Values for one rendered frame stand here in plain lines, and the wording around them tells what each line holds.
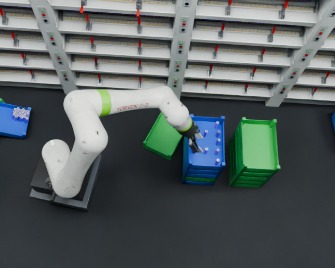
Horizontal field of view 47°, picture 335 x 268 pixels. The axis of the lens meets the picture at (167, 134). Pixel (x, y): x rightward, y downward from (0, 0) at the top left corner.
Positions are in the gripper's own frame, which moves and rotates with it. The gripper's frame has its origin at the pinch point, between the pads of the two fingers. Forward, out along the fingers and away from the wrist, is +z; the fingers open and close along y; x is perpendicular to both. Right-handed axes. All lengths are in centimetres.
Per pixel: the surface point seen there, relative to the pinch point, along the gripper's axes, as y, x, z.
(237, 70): -56, 18, 22
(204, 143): -6.2, -1.4, 15.4
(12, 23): -51, -83, -64
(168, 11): -50, -2, -47
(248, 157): 0.9, 21.5, 25.8
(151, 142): -18, -43, 32
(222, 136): -10.7, 8.3, 18.2
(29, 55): -56, -99, -32
